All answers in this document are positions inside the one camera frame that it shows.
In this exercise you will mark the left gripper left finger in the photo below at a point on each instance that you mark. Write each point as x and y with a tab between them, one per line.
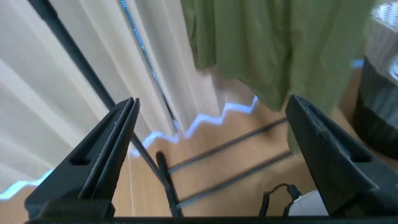
93	161

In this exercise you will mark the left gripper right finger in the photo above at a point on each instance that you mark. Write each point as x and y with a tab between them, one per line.
329	161

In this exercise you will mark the green sleeveless shirt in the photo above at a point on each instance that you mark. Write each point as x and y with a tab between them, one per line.
264	46

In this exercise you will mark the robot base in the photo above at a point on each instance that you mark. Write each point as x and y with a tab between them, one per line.
311	205

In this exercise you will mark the black clothes rack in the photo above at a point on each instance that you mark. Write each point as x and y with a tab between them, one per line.
77	58

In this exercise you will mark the white laundry basket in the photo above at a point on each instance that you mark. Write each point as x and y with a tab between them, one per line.
382	40

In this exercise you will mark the beige curtain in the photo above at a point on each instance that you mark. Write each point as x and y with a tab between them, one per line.
31	93

